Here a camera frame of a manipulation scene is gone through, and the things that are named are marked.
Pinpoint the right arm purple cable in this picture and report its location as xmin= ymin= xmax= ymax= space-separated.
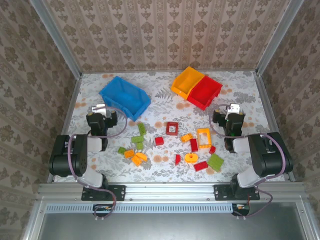
xmin=209 ymin=104 xmax=287 ymax=221

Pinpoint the red lego window frame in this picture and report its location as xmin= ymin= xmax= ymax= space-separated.
xmin=165 ymin=121 xmax=179 ymax=136

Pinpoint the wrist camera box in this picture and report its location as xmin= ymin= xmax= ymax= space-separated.
xmin=226 ymin=103 xmax=242 ymax=116
xmin=91 ymin=103 xmax=112 ymax=117

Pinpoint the flat red lego brick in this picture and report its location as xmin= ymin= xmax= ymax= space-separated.
xmin=193 ymin=161 xmax=209 ymax=172

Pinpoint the red plastic bin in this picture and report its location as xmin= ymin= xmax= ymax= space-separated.
xmin=186 ymin=75 xmax=224 ymax=111

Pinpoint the aluminium front rail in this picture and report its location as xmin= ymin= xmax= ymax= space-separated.
xmin=37 ymin=181 xmax=306 ymax=202

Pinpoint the aluminium table side rail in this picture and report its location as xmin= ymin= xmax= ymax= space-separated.
xmin=254 ymin=72 xmax=296 ymax=182
xmin=46 ymin=72 xmax=83 ymax=183

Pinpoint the aluminium frame post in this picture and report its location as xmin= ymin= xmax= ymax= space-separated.
xmin=255 ymin=0 xmax=305 ymax=77
xmin=28 ymin=0 xmax=83 ymax=80

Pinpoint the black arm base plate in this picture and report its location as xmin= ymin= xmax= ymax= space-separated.
xmin=81 ymin=184 xmax=126 ymax=202
xmin=213 ymin=184 xmax=261 ymax=202

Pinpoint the large green lego plate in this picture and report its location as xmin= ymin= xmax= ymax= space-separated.
xmin=206 ymin=153 xmax=225 ymax=173

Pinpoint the blue plastic bin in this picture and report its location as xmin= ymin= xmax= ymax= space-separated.
xmin=98 ymin=76 xmax=152 ymax=123

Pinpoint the floral patterned table cover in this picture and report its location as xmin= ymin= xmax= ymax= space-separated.
xmin=53 ymin=71 xmax=286 ymax=183

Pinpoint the slotted grey cable duct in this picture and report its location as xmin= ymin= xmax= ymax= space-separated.
xmin=45 ymin=202 xmax=275 ymax=214

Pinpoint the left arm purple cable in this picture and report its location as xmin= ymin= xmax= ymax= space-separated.
xmin=67 ymin=106 xmax=128 ymax=221

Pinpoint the round orange lego piece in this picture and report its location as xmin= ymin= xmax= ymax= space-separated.
xmin=184 ymin=152 xmax=198 ymax=164

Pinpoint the orange lego window frame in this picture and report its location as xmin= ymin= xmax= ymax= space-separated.
xmin=196 ymin=127 xmax=212 ymax=150

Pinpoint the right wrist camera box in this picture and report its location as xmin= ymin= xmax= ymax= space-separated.
xmin=226 ymin=103 xmax=242 ymax=116

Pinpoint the grey metal panel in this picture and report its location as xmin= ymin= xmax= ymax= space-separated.
xmin=37 ymin=212 xmax=310 ymax=240

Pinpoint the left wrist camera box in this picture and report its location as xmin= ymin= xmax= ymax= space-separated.
xmin=91 ymin=103 xmax=112 ymax=117

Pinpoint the yellow plastic bin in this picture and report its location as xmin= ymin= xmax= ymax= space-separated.
xmin=170 ymin=66 xmax=206 ymax=101

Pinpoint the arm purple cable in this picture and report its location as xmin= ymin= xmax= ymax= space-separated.
xmin=209 ymin=104 xmax=287 ymax=221
xmin=67 ymin=106 xmax=128 ymax=221

